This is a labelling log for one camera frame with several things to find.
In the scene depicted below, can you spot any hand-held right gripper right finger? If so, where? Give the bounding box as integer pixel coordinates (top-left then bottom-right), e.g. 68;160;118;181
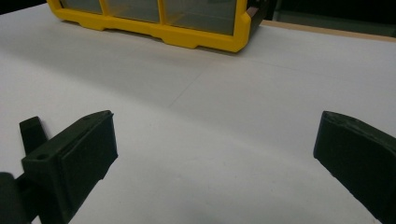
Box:
313;110;396;224

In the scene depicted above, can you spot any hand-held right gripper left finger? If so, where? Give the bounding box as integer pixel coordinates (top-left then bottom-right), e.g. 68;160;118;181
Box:
21;109;120;224

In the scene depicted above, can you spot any yellow and black organizer cabinet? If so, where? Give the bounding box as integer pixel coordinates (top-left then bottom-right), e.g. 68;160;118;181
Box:
46;0;269;53

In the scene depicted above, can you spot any white table cover board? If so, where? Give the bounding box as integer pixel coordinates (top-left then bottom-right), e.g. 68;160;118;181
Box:
0;3;396;224

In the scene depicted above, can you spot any grid of clear drawers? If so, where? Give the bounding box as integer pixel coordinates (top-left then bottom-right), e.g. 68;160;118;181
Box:
59;0;238;35

